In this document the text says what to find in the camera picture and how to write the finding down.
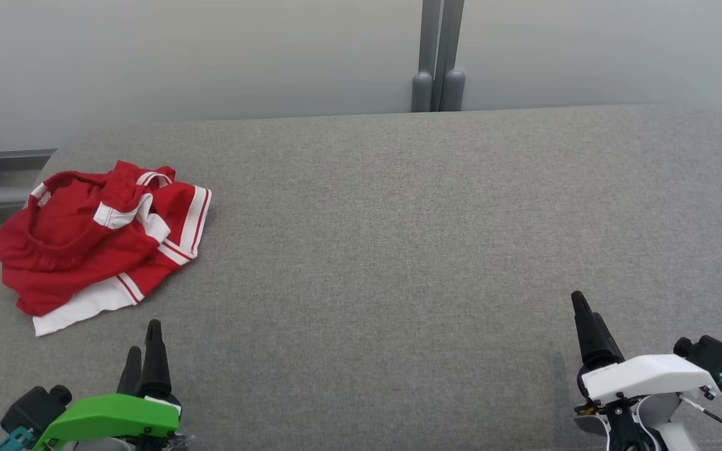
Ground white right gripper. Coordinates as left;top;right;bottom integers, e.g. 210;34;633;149
571;291;721;451

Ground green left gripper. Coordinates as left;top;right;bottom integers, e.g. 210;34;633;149
32;319;191;451

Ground red and white jersey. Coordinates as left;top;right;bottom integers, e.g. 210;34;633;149
32;172;212;337

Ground red shorts with white stripe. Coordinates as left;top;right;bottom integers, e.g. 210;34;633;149
0;161;177;317

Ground grey fabric sofa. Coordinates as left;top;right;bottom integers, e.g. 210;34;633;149
0;103;722;451

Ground grey partition post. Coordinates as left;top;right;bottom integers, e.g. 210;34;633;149
411;0;466;113

